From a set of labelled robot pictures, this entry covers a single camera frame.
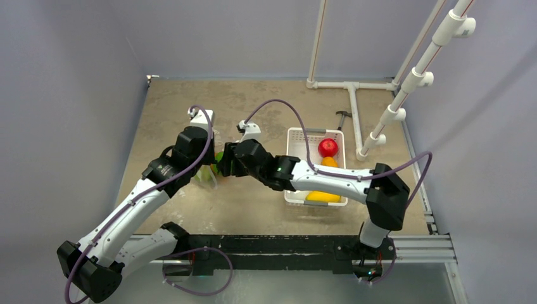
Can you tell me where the green ridged squash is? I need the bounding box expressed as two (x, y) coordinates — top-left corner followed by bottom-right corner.
(210, 151), (224, 175)

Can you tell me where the clear zip top bag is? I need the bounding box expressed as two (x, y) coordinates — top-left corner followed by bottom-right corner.
(194, 130), (224, 190)

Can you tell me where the red apple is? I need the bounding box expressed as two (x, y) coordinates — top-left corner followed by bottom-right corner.
(317, 138), (339, 158)

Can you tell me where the green lime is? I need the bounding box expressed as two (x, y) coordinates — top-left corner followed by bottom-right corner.
(194, 165), (213, 183)

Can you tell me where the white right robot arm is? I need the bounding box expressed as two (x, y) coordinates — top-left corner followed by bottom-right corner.
(217, 139), (410, 258)

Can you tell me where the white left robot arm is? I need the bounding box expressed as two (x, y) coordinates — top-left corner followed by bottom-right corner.
(57, 126), (215, 303)

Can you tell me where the white plastic basket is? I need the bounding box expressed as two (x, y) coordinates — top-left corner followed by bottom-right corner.
(284, 127), (349, 208)

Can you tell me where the yellow mango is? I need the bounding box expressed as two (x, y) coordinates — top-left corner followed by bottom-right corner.
(305, 191), (341, 203)

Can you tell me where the small orange pepper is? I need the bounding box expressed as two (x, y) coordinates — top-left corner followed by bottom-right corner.
(320, 156), (339, 168)

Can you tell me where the black hammer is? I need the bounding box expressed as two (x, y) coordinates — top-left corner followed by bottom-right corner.
(336, 110), (352, 130)

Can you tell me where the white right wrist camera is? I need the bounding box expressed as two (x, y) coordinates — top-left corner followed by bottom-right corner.
(237, 120), (261, 143)

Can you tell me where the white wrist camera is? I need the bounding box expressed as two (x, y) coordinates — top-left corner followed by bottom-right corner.
(237, 120), (261, 143)
(187, 107), (215, 131)

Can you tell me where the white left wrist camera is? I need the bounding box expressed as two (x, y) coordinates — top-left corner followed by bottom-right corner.
(187, 107), (215, 131)

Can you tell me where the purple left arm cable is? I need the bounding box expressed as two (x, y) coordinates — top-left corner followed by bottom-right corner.
(63, 104), (214, 304)

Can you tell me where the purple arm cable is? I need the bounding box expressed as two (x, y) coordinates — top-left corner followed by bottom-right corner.
(243, 99), (433, 208)
(63, 104), (214, 304)

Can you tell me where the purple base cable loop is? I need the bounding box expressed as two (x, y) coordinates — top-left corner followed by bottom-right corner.
(161, 246), (234, 298)

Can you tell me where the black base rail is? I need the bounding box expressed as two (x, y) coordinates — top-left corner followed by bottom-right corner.
(90, 233), (457, 278)

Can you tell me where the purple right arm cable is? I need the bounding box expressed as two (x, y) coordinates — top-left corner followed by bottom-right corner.
(243, 99), (433, 208)

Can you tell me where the white pvc pipe frame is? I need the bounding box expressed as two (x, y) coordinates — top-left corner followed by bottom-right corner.
(306, 0), (476, 161)

